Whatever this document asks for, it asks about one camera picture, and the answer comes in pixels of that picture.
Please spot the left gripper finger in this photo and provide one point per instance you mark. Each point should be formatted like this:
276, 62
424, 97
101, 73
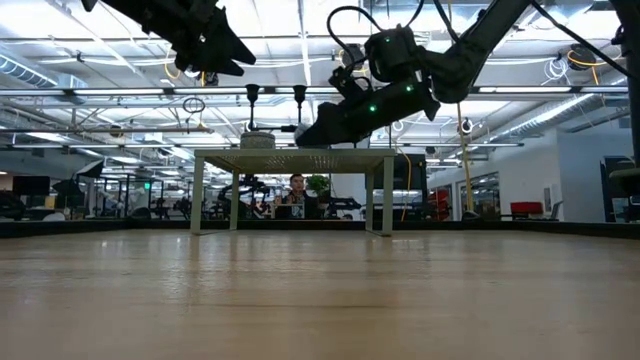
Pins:
222, 37
225, 64

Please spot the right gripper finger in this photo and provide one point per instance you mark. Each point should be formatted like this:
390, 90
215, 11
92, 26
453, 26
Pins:
320, 135

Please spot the white dotted round candle holder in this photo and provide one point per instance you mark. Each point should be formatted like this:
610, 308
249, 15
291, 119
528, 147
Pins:
301, 131

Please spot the grey patterned round candle holder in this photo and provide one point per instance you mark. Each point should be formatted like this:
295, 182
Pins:
257, 140

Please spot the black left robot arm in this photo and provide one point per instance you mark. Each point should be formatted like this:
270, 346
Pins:
135, 12

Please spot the black background robot arm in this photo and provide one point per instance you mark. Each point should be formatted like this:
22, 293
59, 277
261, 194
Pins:
250, 192
345, 204

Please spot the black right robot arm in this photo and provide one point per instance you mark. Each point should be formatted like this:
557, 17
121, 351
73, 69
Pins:
465, 50

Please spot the green mesh metal shelf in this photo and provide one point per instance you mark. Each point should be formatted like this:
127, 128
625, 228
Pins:
300, 160

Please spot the small potted plant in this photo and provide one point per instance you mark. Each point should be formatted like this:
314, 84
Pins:
320, 184

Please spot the person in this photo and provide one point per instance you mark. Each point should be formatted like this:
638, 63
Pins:
297, 187

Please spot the black screen panel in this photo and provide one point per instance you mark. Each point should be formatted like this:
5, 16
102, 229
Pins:
412, 180

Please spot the black softbox light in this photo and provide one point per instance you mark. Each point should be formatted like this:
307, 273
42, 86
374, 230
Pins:
67, 187
91, 169

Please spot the red chair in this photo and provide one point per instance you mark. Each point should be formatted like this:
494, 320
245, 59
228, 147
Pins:
526, 208

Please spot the black background monitor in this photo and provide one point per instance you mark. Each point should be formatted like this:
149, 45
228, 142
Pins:
31, 185

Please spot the dark rounded object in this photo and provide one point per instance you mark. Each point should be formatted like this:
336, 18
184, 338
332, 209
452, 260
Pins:
10, 205

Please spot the black office chair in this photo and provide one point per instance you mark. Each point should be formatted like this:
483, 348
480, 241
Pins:
620, 190

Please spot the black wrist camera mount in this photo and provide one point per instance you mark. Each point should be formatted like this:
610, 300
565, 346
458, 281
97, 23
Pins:
350, 80

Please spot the silver air duct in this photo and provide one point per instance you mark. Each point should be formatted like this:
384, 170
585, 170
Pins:
550, 115
30, 75

